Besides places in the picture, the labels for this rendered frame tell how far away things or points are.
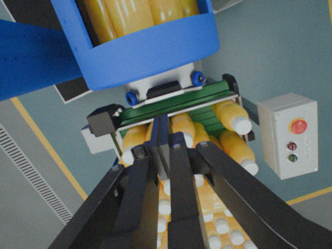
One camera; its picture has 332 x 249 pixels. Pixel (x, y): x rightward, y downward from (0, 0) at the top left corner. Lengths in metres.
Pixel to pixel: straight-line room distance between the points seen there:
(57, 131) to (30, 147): 0.32
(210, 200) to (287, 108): 0.28
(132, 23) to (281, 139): 0.42
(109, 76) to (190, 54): 0.13
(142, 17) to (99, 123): 0.35
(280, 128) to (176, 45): 0.34
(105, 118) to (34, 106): 1.38
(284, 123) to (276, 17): 1.27
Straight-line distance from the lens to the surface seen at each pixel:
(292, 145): 0.56
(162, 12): 0.39
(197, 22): 0.33
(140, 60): 0.30
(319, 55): 1.92
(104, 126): 0.59
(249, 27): 1.65
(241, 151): 0.58
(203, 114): 0.67
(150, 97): 0.50
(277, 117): 0.52
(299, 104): 0.55
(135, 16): 0.35
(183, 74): 0.61
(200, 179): 0.54
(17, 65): 0.80
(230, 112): 0.52
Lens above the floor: 1.53
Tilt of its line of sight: 69 degrees down
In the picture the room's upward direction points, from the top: 180 degrees clockwise
